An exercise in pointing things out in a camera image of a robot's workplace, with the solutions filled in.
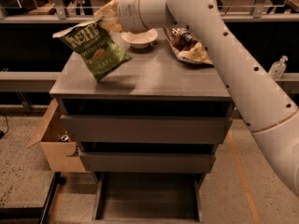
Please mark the white bowl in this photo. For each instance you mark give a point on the white bowl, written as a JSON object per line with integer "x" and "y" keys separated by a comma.
{"x": 141, "y": 40}

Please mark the grey drawer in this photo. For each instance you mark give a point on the grey drawer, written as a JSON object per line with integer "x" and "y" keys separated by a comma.
{"x": 144, "y": 198}
{"x": 156, "y": 130}
{"x": 147, "y": 162}

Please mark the brown and yellow chip bag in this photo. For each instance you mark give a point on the brown and yellow chip bag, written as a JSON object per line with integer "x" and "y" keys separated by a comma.
{"x": 186, "y": 47}

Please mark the grey metal railing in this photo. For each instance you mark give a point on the grey metal railing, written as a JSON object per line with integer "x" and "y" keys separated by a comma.
{"x": 28, "y": 80}

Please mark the green jalapeno chip bag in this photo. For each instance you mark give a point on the green jalapeno chip bag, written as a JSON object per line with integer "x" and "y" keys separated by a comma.
{"x": 95, "y": 46}

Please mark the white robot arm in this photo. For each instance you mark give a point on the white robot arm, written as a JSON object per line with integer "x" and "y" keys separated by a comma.
{"x": 270, "y": 114}

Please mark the cardboard box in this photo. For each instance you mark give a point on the cardboard box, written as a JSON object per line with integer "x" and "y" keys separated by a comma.
{"x": 62, "y": 156}

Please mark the grey bottom drawer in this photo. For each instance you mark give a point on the grey bottom drawer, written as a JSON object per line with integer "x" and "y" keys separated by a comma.
{"x": 144, "y": 198}

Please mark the clear sanitizer bottle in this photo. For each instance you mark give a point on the clear sanitizer bottle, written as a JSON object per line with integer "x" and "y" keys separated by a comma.
{"x": 278, "y": 68}

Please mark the soda can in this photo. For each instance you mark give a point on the soda can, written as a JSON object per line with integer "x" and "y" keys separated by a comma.
{"x": 64, "y": 138}

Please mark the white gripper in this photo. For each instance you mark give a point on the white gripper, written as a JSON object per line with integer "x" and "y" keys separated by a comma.
{"x": 129, "y": 11}

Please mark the grey top drawer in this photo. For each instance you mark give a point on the grey top drawer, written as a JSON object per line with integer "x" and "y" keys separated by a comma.
{"x": 156, "y": 130}

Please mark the grey middle drawer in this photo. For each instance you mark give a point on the grey middle drawer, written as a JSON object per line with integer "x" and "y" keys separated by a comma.
{"x": 147, "y": 162}

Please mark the grey drawer cabinet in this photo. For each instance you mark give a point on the grey drawer cabinet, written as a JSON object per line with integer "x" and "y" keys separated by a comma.
{"x": 153, "y": 114}

